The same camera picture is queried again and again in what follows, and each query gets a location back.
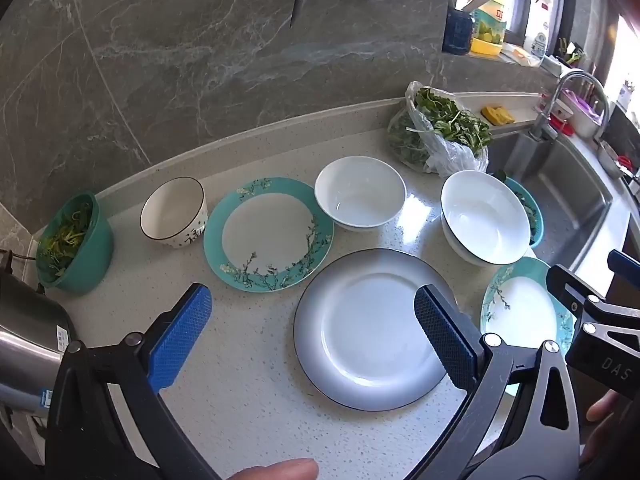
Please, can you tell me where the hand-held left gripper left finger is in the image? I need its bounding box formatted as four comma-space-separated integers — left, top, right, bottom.
45, 282, 221, 480

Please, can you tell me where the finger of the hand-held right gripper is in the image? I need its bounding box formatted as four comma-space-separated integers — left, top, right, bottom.
606, 249, 640, 283
546, 264, 640, 341

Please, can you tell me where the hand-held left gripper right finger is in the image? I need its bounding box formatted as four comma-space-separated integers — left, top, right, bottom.
402, 284, 581, 480

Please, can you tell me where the teal floral plate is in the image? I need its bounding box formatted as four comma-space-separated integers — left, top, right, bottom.
203, 176, 335, 293
480, 256, 578, 356

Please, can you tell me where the grey black-rimmed plate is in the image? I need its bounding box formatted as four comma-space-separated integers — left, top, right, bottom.
293, 248, 458, 412

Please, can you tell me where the large dark-rimmed white bowl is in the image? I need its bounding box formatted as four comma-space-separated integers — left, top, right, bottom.
440, 170, 532, 268

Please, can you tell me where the small black-rimmed printed bowl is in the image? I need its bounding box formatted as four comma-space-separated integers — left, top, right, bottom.
139, 176, 208, 249

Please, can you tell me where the plain white bowl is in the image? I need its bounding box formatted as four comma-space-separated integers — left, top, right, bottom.
314, 156, 407, 233

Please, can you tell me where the person's right hand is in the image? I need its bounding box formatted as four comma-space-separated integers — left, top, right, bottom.
580, 390, 640, 471

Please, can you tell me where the person's left hand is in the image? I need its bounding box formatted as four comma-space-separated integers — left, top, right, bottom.
220, 457, 320, 480

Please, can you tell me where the teal colander with greens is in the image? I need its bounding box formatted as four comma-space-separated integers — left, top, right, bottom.
492, 172, 543, 250
36, 190, 115, 295

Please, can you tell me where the steel rice cooker pot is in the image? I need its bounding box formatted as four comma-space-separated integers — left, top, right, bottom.
0, 250, 80, 421

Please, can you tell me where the steel faucet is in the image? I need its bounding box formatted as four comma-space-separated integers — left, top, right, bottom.
529, 71, 611, 142

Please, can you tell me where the yellow sponge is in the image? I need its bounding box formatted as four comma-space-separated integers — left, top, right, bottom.
481, 105, 516, 126

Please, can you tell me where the plastic bag of greens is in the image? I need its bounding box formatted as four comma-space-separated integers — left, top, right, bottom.
387, 81, 493, 176

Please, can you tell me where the yellow bowl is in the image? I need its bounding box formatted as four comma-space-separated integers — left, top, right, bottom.
470, 35, 503, 57

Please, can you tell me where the dark blue utensil cup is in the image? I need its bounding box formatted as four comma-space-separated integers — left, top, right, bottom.
442, 7, 475, 56

